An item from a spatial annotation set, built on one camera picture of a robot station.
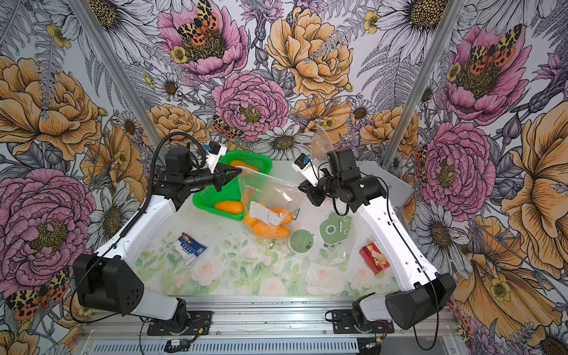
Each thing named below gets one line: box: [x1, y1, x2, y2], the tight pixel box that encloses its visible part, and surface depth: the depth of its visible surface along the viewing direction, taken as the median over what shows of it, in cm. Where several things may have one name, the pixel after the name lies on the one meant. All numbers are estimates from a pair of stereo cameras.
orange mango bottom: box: [213, 200, 245, 214], surface depth 96 cm
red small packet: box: [358, 241, 391, 276], surface depth 87 cm
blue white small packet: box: [172, 232, 208, 266], surface depth 90 cm
